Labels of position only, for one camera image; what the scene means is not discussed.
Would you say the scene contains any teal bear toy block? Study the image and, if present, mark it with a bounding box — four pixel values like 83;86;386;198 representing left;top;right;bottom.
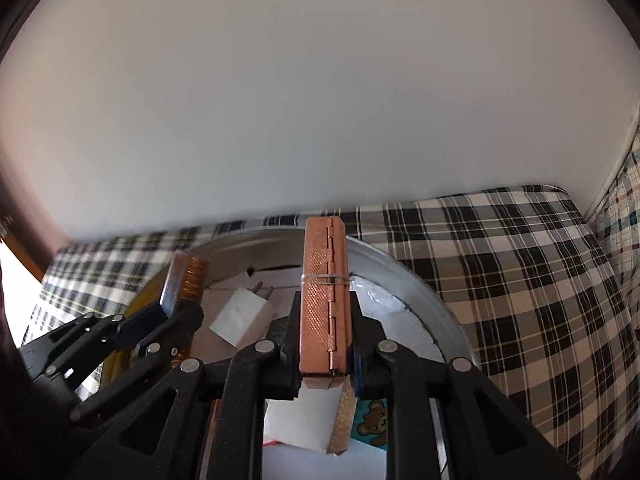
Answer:
350;399;390;448

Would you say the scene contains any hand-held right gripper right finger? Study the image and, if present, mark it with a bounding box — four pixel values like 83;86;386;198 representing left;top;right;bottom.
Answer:
350;292;581;480

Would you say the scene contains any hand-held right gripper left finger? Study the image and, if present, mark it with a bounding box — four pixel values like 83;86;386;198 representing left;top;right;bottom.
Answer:
65;292;303;480

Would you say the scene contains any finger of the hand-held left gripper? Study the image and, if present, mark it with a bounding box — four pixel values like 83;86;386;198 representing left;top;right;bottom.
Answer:
70;309;206;422
22;304;167;380

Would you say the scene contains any brown wooden brush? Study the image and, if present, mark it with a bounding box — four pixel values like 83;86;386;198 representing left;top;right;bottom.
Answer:
160;252;211;317

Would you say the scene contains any plaid bedsheet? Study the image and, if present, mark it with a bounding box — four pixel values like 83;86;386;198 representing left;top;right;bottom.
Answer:
22;185;640;480

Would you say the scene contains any white paper tin liner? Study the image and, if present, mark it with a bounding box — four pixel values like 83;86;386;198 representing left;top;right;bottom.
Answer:
200;267;446;480

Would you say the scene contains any long white cardboard box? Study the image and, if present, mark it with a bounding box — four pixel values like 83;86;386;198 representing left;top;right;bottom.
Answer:
262;379;358;456

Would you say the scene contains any round printed metal tin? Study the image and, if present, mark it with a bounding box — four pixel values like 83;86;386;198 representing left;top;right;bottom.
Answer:
100;225;473;480

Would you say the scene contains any plaid pillow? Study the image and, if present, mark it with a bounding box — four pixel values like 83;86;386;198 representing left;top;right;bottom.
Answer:
587;130;640;321

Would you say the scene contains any white charger plug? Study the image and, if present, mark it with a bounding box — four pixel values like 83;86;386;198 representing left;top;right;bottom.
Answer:
209;281;277;348

